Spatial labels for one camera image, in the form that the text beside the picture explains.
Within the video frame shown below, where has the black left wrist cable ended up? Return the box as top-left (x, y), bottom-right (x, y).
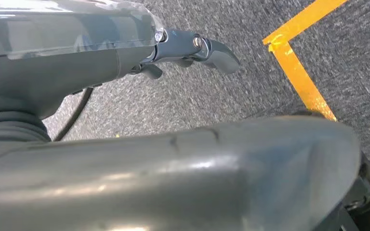
top-left (53, 87), bottom-right (94, 142)

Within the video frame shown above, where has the yellow floor tape square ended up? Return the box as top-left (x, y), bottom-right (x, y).
top-left (262, 0), bottom-right (370, 205)

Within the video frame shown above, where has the grey robot body shell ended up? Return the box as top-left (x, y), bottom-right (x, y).
top-left (0, 115), bottom-right (363, 231)

